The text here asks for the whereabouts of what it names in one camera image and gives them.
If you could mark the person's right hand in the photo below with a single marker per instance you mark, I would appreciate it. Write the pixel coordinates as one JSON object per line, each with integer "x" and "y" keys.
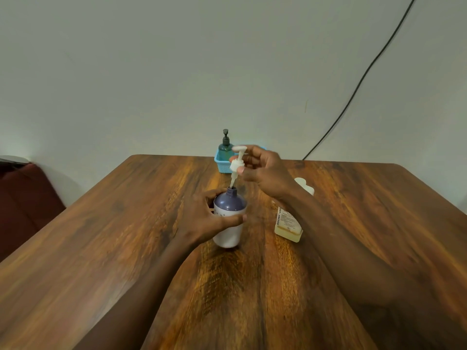
{"x": 268, "y": 174}

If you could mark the person's left hand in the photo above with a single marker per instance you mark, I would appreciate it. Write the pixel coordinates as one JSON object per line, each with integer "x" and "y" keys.
{"x": 197, "y": 220}

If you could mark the person's right thumb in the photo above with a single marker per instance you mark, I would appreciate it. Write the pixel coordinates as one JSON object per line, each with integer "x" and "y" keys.
{"x": 248, "y": 171}

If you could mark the person's left thumb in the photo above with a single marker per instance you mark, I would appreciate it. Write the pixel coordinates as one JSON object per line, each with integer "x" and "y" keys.
{"x": 231, "y": 220}

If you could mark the purple and white bottle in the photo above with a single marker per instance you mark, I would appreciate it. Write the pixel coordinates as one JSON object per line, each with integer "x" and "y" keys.
{"x": 230, "y": 220}

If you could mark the white pump dispenser head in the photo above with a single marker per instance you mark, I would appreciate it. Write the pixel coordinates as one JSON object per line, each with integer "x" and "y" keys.
{"x": 237, "y": 162}

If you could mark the person's left forearm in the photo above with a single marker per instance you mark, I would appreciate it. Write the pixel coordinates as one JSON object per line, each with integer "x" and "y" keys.
{"x": 138, "y": 298}

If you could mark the person's right forearm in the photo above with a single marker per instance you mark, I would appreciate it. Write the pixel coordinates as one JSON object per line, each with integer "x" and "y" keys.
{"x": 365, "y": 266}

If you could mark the blue plastic basket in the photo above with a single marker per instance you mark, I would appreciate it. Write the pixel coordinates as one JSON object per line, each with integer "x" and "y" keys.
{"x": 223, "y": 164}

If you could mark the green pump bottle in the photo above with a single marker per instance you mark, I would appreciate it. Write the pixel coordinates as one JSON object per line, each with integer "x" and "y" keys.
{"x": 225, "y": 147}

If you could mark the yellow liquid refill bottle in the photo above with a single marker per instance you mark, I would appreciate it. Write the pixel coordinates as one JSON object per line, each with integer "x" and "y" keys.
{"x": 292, "y": 218}

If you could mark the dark red sofa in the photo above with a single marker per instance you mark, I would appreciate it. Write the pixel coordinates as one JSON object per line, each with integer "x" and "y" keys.
{"x": 22, "y": 204}

